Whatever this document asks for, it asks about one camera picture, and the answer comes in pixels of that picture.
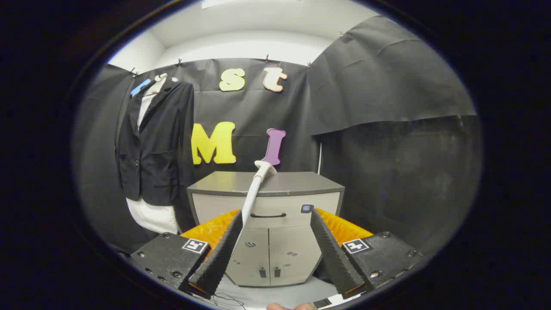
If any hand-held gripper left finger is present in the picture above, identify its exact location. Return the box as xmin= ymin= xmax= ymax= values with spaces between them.
xmin=129 ymin=210 xmax=244 ymax=300

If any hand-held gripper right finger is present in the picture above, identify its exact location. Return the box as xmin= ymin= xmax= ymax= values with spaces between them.
xmin=310 ymin=208 xmax=424 ymax=300

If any white garment steamer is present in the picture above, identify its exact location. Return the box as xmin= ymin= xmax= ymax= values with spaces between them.
xmin=241 ymin=161 xmax=277 ymax=226

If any white shirt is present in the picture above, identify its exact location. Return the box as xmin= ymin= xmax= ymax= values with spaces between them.
xmin=126 ymin=84 xmax=179 ymax=235

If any black blazer jacket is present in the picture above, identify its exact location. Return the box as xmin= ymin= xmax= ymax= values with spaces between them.
xmin=115 ymin=80 xmax=195 ymax=206

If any white clothes hanger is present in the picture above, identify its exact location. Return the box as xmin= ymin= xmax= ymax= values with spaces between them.
xmin=146 ymin=73 xmax=168 ymax=95

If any grey cabinet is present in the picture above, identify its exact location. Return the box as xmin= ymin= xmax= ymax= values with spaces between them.
xmin=186 ymin=171 xmax=346 ymax=288

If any black backdrop cloth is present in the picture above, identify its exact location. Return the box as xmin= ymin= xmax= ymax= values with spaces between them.
xmin=73 ymin=15 xmax=483 ymax=259

